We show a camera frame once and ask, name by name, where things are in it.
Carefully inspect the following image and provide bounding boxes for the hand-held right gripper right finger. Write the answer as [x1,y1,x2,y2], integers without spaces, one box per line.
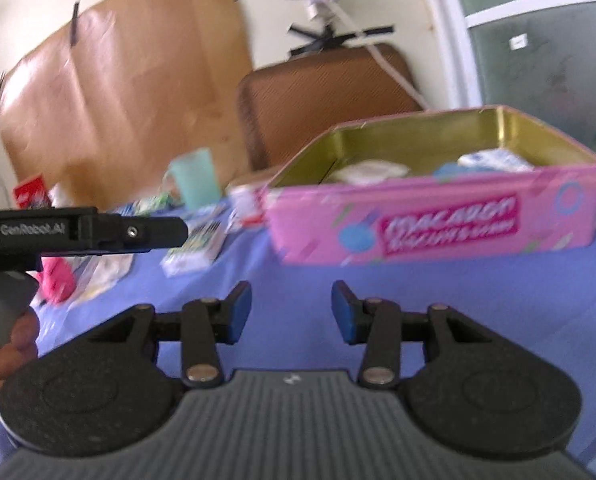
[330,281,499,389]

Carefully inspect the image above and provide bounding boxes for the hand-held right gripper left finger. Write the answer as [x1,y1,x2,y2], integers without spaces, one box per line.
[85,281,253,389]

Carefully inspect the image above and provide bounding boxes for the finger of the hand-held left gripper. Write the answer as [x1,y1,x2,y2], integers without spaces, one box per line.
[96,213,189,254]

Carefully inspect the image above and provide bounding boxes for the pink tin box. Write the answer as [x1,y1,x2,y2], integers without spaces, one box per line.
[262,104,596,267]

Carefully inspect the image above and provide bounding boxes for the pink soft item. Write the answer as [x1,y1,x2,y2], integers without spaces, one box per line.
[39,255,77,307]

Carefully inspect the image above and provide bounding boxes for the person's left hand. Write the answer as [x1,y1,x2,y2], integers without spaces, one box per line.
[0,304,40,416]

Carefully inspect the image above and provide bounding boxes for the red packet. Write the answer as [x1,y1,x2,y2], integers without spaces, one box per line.
[12,173,50,211]

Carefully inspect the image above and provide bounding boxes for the green and white tissue packet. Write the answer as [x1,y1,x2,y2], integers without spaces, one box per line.
[159,219,227,277]

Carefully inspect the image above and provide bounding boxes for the clear plastic packet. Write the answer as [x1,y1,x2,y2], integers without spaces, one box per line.
[70,252,135,307]

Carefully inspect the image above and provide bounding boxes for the blue tablecloth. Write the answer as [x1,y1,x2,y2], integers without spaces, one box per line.
[0,195,596,480]

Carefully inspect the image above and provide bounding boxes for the teal plastic cup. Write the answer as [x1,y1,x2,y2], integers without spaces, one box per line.
[162,147,225,209]

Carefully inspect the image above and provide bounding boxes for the white and red box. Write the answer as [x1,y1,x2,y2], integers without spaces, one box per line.
[227,182,270,232]

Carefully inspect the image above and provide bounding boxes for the brown cardboard sheet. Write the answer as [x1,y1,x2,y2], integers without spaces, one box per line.
[0,0,255,211]

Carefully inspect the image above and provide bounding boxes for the white crumpled packet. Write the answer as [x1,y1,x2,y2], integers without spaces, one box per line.
[325,161,411,184]

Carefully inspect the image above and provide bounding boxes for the blue round item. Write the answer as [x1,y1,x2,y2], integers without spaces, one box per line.
[432,161,474,178]

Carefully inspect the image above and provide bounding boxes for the brown chair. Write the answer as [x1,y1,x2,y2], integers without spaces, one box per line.
[236,42,425,172]

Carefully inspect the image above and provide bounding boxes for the white and blue packet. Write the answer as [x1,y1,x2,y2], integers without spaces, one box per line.
[457,148,535,173]

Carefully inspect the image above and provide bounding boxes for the green door panel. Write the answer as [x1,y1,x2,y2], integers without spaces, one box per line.
[445,0,596,233]

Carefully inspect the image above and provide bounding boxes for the white cable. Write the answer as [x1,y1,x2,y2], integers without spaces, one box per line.
[303,0,431,111]

